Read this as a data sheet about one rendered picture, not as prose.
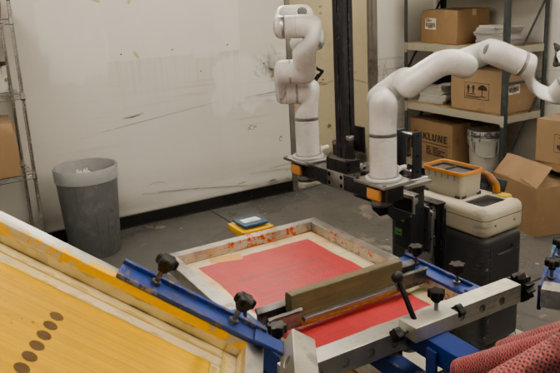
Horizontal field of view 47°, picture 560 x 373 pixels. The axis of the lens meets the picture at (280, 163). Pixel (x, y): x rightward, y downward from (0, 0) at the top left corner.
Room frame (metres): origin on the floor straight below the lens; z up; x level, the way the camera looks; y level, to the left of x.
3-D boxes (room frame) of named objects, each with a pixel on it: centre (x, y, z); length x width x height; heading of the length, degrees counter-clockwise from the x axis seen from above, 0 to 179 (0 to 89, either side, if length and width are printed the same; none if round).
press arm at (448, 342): (1.23, -0.34, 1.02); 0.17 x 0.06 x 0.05; 30
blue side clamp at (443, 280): (1.65, -0.42, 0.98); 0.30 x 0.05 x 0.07; 30
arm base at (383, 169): (2.16, -0.37, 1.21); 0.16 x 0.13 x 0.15; 123
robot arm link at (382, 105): (2.16, -0.36, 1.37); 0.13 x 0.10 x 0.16; 176
